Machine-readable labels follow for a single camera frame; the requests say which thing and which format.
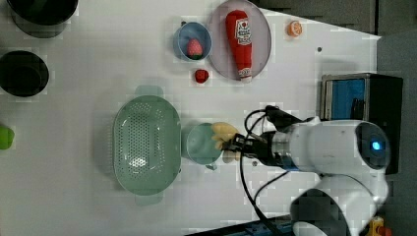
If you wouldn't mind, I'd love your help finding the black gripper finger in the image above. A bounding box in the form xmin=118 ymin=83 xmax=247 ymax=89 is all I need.
xmin=223 ymin=149 xmax=241 ymax=159
xmin=225 ymin=134 xmax=245 ymax=148

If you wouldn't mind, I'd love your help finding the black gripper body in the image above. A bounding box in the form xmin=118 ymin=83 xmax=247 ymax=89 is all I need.
xmin=243 ymin=131 xmax=279 ymax=166

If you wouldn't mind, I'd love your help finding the yellow plush banana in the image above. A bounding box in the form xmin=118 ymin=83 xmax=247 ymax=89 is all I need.
xmin=210 ymin=122 xmax=240 ymax=163

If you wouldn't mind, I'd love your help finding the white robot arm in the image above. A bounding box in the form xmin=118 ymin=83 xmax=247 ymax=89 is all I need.
xmin=221 ymin=117 xmax=390 ymax=236

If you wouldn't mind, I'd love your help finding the green mug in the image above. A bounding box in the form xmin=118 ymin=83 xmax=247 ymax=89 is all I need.
xmin=181 ymin=123 xmax=221 ymax=171

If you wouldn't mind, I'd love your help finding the strawberry on table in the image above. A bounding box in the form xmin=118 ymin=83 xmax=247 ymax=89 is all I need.
xmin=194 ymin=69 xmax=209 ymax=84

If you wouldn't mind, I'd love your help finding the green perforated colander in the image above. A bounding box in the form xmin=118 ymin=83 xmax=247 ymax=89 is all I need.
xmin=112 ymin=86 xmax=181 ymax=206

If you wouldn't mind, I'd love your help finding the grey round plate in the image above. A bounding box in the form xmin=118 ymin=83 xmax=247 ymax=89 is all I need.
xmin=208 ymin=0 xmax=271 ymax=81

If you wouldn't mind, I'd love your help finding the silver toaster oven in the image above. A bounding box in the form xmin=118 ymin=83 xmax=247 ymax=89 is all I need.
xmin=320 ymin=73 xmax=403 ymax=175

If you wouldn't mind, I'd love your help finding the strawberry in blue bowl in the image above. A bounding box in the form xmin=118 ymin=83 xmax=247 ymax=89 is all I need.
xmin=187 ymin=38 xmax=204 ymax=60

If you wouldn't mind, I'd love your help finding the red plush ketchup bottle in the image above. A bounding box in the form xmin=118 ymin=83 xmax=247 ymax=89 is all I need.
xmin=225 ymin=10 xmax=253 ymax=83

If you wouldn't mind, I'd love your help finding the blue bowl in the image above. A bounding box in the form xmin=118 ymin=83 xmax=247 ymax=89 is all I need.
xmin=173 ymin=22 xmax=212 ymax=62

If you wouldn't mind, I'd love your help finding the orange slice toy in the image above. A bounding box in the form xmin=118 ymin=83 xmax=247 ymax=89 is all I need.
xmin=287 ymin=21 xmax=303 ymax=37

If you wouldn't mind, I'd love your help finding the small black cup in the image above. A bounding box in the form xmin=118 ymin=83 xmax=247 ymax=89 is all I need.
xmin=0 ymin=50 xmax=49 ymax=97

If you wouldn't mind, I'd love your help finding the green toy at edge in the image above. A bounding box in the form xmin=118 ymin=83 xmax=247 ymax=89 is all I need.
xmin=0 ymin=126 xmax=15 ymax=149

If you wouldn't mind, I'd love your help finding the large black cup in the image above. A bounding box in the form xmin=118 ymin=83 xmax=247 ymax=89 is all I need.
xmin=7 ymin=0 xmax=79 ymax=38

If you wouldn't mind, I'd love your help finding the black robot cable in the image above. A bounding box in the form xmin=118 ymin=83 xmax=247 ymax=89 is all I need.
xmin=238 ymin=104 xmax=306 ymax=236

